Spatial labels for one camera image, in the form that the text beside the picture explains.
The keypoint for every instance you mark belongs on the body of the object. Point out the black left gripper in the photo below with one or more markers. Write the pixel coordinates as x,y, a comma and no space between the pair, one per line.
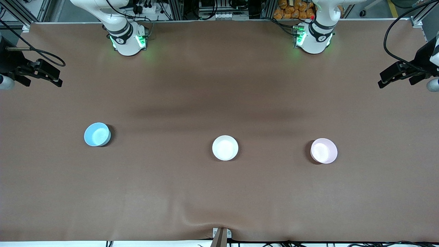
423,58

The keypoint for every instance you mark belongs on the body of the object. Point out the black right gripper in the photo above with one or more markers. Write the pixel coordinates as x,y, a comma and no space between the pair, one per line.
9,62

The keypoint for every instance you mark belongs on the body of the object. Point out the blue bowl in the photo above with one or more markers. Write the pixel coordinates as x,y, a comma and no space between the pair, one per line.
97,134

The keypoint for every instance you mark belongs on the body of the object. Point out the pink bowl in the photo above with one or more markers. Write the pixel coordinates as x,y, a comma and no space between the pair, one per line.
323,151

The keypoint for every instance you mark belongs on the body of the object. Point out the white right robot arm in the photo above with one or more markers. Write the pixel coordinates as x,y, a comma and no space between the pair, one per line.
123,37

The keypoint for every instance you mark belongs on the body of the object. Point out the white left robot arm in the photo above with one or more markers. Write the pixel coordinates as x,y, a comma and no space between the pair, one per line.
315,32

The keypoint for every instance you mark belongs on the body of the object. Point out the white bowl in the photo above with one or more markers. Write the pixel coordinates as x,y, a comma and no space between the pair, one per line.
225,148

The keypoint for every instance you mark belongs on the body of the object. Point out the white power strip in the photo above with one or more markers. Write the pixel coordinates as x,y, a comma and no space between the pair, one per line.
145,8

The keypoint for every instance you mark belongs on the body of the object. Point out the bag of orange items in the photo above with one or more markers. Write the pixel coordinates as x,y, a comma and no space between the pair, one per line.
291,10

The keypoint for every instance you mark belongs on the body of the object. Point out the brown table mat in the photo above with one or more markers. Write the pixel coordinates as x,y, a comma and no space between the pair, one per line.
219,192

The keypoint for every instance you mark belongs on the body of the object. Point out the aluminium frame profile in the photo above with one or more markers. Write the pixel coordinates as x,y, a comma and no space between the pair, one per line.
31,13
416,21

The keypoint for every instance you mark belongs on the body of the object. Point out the metal table clamp bracket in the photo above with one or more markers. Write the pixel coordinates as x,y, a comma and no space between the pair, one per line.
221,235

